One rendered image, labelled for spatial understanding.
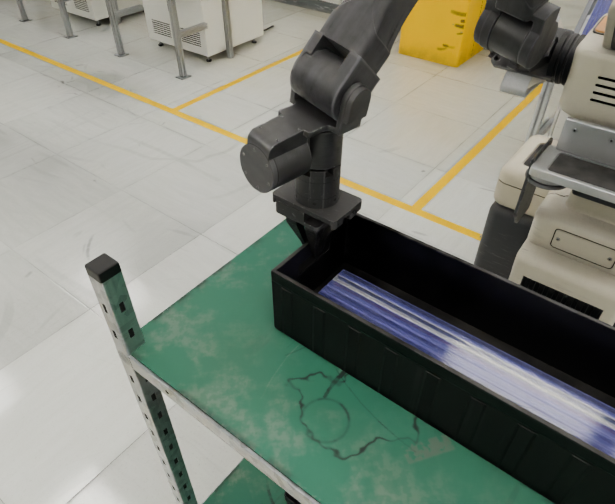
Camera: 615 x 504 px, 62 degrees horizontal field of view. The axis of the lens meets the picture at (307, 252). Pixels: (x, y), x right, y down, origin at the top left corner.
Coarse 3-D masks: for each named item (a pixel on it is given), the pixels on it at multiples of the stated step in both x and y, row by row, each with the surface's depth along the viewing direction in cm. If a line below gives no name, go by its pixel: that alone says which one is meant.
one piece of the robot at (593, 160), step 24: (576, 120) 88; (576, 144) 90; (600, 144) 87; (528, 168) 94; (552, 168) 88; (576, 168) 88; (600, 168) 88; (528, 192) 97; (576, 192) 95; (600, 192) 83
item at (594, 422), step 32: (352, 288) 72; (384, 320) 67; (416, 320) 67; (448, 352) 63; (480, 352) 63; (512, 384) 60; (544, 384) 60; (544, 416) 57; (576, 416) 57; (608, 416) 57; (608, 448) 54
